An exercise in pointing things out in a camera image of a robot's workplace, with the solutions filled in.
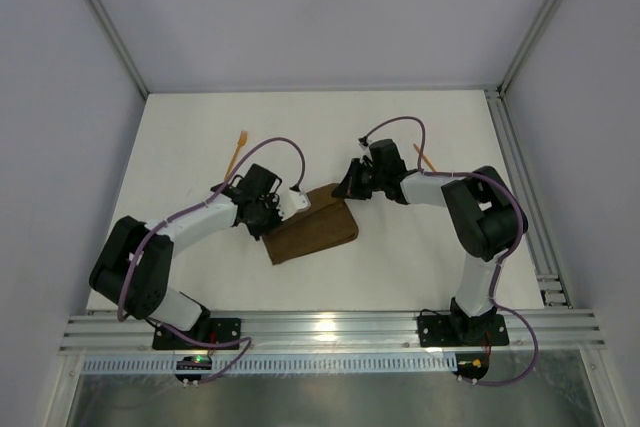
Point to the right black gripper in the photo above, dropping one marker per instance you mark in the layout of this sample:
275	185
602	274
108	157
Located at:
360	179

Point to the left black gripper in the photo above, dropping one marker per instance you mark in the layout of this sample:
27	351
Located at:
267	220

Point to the brown cloth napkin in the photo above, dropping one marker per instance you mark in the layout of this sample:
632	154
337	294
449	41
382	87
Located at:
328	223

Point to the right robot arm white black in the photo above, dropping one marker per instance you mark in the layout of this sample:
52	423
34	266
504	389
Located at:
487	221

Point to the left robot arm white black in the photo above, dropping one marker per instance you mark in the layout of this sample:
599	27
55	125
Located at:
133	267

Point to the orange plastic knife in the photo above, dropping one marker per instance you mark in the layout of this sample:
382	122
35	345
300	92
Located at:
424	158

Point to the orange plastic fork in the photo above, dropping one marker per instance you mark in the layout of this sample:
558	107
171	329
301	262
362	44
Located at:
241	142

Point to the left small controller board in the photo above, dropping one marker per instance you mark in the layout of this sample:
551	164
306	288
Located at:
192	369

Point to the small controller board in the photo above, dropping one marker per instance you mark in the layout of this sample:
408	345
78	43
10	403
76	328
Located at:
471	368
192	369

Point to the right small controller board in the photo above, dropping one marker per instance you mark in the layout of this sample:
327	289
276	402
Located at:
471	368

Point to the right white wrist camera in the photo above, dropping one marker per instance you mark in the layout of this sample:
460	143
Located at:
364	143

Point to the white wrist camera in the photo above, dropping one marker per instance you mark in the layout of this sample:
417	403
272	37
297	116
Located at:
364	143
293	202

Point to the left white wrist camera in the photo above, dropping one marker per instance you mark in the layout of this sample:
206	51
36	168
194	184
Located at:
293	202

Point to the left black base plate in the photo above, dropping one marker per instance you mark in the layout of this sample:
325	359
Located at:
217	333

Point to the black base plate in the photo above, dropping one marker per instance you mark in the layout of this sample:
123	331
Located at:
217	333
456	329

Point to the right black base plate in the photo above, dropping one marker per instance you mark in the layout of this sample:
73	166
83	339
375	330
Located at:
456	329

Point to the aluminium front rail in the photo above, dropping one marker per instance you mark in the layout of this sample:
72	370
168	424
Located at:
355	331

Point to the aluminium rail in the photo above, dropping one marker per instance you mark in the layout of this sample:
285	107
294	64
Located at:
554	291
355	331

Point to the aluminium right side rail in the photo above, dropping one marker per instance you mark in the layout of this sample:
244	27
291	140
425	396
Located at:
554	291

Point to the slotted grey cable duct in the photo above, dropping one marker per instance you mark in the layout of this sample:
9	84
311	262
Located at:
253	364

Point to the right aluminium corner post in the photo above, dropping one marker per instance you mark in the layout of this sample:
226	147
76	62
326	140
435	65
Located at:
541	20

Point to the aluminium corner post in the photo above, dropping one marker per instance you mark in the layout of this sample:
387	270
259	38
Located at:
541	20
118	46

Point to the left aluminium corner post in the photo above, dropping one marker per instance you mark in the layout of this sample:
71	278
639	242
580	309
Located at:
118	46

